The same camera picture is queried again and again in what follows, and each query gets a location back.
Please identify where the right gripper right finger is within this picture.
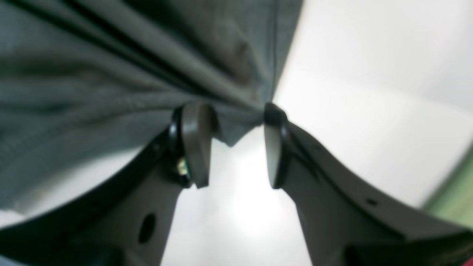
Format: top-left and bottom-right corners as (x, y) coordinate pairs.
(264, 103), (473, 266)

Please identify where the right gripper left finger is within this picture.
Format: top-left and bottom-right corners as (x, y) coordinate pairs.
(1, 103), (218, 266)

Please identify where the dark grey t-shirt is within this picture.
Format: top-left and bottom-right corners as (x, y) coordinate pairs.
(1, 0), (303, 209)

